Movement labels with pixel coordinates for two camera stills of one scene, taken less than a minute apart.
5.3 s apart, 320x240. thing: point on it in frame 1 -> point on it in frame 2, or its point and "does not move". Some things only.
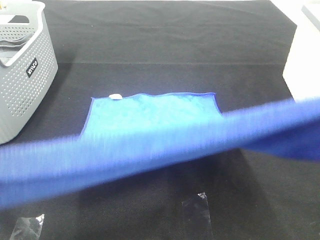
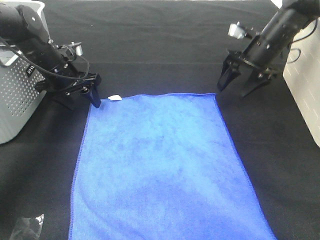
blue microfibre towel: x=130 y=140 -> x=163 y=168
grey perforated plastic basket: x=28 y=63 does not move
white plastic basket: x=301 y=75 does not move
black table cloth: x=237 y=49 does not move
